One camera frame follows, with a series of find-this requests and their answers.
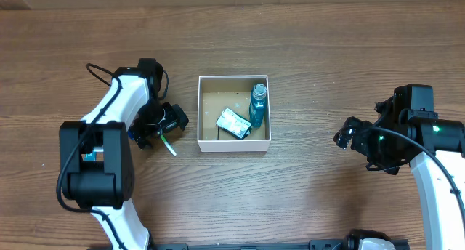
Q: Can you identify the green white toothbrush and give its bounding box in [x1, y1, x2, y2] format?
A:
[160, 134, 177, 156]

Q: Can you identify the green white soap packet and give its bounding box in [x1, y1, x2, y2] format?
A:
[216, 108, 252, 140]

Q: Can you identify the blue mouthwash bottle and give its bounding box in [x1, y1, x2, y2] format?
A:
[249, 84, 267, 128]

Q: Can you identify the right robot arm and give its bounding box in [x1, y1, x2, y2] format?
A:
[333, 84, 464, 249]

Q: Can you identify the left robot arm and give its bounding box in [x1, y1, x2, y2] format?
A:
[55, 58, 189, 249]

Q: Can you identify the white cardboard box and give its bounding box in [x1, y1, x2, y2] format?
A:
[197, 75, 272, 152]

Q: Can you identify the red toothpaste tube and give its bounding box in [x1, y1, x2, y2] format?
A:
[84, 151, 97, 161]

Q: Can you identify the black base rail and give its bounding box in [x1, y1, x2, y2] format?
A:
[145, 238, 411, 250]

